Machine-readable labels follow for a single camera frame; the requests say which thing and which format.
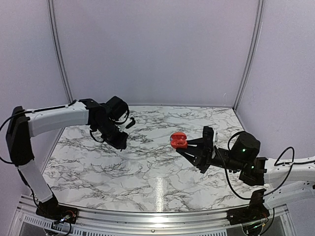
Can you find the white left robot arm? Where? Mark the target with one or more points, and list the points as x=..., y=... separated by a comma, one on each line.
x=111, y=119

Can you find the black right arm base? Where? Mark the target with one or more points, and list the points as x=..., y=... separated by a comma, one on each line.
x=254, y=211

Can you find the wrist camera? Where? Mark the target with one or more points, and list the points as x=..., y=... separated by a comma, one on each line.
x=130, y=122
x=209, y=136

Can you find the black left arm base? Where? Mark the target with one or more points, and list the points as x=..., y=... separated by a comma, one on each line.
x=51, y=209

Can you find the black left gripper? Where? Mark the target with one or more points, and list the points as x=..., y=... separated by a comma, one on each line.
x=118, y=144

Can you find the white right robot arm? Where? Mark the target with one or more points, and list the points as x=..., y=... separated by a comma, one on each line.
x=290, y=181

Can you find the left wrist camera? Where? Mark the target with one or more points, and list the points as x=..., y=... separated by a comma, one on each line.
x=130, y=122

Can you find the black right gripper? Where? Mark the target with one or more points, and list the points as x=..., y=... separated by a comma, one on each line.
x=203, y=158

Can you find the aluminium front rail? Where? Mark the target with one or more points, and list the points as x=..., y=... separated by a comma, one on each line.
x=98, y=222

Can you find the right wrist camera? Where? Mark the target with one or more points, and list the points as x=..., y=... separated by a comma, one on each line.
x=209, y=136

